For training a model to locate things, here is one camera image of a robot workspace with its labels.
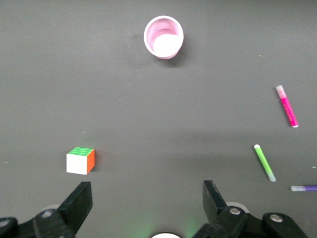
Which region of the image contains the green marker with clear cap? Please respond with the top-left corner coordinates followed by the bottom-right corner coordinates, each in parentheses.
top-left (253, 144), bottom-right (277, 182)

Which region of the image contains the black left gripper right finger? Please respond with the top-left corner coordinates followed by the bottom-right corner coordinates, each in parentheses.
top-left (193, 180), bottom-right (309, 238)

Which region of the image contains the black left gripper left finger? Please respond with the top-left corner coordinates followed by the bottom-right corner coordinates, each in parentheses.
top-left (0, 181), bottom-right (93, 238)

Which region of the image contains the small puzzle cube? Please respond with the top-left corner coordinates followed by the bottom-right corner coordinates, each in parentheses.
top-left (66, 147), bottom-right (96, 176)

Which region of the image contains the pink plastic cup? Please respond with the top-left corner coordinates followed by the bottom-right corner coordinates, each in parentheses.
top-left (143, 15), bottom-right (185, 60)

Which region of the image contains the purple marker with clear cap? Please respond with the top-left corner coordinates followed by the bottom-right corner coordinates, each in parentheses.
top-left (290, 185), bottom-right (317, 192)

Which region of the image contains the pink marker with clear cap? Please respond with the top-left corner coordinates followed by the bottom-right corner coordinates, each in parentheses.
top-left (275, 85), bottom-right (299, 128)

